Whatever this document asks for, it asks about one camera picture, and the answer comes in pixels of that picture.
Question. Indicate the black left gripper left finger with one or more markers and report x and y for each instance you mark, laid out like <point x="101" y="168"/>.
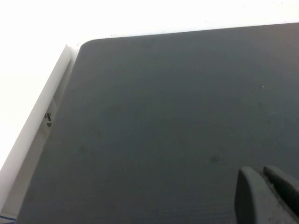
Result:
<point x="252" y="200"/>

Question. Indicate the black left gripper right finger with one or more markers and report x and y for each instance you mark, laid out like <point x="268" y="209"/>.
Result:
<point x="287" y="191"/>

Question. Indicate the black table mat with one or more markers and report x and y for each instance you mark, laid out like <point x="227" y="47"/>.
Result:
<point x="151" y="116"/>

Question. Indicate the white side panel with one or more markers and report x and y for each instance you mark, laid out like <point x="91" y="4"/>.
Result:
<point x="35" y="121"/>

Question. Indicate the blue tape strip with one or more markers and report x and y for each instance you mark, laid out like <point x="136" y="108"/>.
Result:
<point x="7" y="217"/>

